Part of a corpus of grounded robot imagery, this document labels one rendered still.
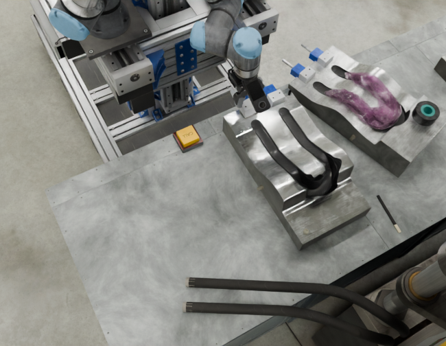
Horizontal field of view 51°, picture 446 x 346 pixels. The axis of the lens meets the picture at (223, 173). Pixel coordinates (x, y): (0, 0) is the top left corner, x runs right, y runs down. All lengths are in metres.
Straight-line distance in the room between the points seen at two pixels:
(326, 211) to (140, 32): 0.83
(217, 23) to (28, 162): 1.62
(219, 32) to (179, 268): 0.70
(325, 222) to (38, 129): 1.78
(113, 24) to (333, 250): 1.00
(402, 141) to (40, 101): 1.99
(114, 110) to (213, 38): 1.27
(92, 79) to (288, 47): 1.20
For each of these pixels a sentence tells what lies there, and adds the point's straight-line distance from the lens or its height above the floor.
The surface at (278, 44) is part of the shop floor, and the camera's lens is 3.05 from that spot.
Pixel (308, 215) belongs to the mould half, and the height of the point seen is 0.86.
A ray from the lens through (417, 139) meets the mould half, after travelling 1.68.
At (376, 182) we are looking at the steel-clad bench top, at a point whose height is 0.80.
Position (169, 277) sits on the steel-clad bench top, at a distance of 1.46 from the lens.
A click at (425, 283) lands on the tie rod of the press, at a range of 1.24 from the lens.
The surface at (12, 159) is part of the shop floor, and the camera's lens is 2.73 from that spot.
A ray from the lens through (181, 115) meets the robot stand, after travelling 2.43.
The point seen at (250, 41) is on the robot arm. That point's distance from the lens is 1.26.
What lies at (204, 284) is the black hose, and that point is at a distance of 1.41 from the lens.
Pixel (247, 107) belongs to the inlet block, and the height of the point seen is 0.95.
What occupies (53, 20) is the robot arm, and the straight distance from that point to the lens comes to 1.46.
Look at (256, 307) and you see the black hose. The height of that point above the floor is 0.86.
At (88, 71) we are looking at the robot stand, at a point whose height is 0.21.
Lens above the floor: 2.21
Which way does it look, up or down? 62 degrees down
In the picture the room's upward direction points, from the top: 4 degrees clockwise
